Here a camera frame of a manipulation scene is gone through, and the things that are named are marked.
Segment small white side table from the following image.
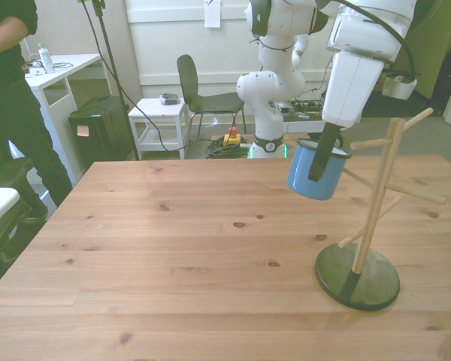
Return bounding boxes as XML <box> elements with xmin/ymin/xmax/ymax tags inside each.
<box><xmin>128</xmin><ymin>97</ymin><xmax>191</xmax><ymax>161</ymax></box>

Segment person in dark clothes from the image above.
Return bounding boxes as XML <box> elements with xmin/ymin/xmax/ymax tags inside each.
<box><xmin>0</xmin><ymin>0</ymin><xmax>74</xmax><ymax>226</ymax></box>

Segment black computer tower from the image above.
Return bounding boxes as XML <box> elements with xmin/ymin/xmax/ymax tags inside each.
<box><xmin>68</xmin><ymin>96</ymin><xmax>132</xmax><ymax>171</ymax></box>

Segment black tripod stand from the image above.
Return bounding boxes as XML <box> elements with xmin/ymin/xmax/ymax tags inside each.
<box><xmin>77</xmin><ymin>0</ymin><xmax>141</xmax><ymax>162</ymax></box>

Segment yellow emergency stop button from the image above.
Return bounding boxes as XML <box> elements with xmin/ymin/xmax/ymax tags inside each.
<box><xmin>222</xmin><ymin>126</ymin><xmax>242</xmax><ymax>147</ymax></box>

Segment blue enamel mug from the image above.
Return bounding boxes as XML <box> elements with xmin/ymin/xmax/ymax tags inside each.
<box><xmin>286</xmin><ymin>137</ymin><xmax>353</xmax><ymax>201</ymax></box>

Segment wooden mug tree black base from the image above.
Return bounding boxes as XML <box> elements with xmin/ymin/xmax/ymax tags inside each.
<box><xmin>315</xmin><ymin>107</ymin><xmax>447</xmax><ymax>311</ymax></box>

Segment coiled dark floor cables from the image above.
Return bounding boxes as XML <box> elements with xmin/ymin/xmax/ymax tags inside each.
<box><xmin>204</xmin><ymin>137</ymin><xmax>251</xmax><ymax>159</ymax></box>

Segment black plastic chair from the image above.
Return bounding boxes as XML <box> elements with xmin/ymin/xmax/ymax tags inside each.
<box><xmin>176</xmin><ymin>54</ymin><xmax>247</xmax><ymax>140</ymax></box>

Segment black office chair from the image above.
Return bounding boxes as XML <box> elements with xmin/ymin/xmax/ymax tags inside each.
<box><xmin>0</xmin><ymin>157</ymin><xmax>48</xmax><ymax>294</ymax></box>

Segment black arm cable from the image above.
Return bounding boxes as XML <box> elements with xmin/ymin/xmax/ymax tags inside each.
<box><xmin>336</xmin><ymin>0</ymin><xmax>419</xmax><ymax>80</ymax></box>

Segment white paper sheet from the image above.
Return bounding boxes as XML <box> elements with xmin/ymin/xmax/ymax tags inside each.
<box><xmin>204</xmin><ymin>0</ymin><xmax>222</xmax><ymax>29</ymax></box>

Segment long black floor cable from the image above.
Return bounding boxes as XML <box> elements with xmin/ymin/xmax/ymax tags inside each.
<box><xmin>80</xmin><ymin>0</ymin><xmax>226</xmax><ymax>153</ymax></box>

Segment white wheeled cart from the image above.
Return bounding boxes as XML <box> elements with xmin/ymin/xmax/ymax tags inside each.
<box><xmin>272</xmin><ymin>98</ymin><xmax>326</xmax><ymax>135</ymax></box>

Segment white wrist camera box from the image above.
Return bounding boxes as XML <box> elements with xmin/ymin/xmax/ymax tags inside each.
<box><xmin>382</xmin><ymin>73</ymin><xmax>417</xmax><ymax>101</ymax></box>

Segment clear plastic bottle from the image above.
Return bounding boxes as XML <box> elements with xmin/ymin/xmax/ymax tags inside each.
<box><xmin>37</xmin><ymin>41</ymin><xmax>56</xmax><ymax>74</ymax></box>

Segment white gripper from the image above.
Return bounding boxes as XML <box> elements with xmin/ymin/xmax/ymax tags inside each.
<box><xmin>307</xmin><ymin>50</ymin><xmax>385</xmax><ymax>184</ymax></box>

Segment white desk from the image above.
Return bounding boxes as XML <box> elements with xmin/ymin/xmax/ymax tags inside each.
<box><xmin>24</xmin><ymin>53</ymin><xmax>112</xmax><ymax>184</ymax></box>

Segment black bag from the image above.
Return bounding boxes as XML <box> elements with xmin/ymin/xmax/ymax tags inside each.
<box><xmin>434</xmin><ymin>47</ymin><xmax>451</xmax><ymax>117</ymax></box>

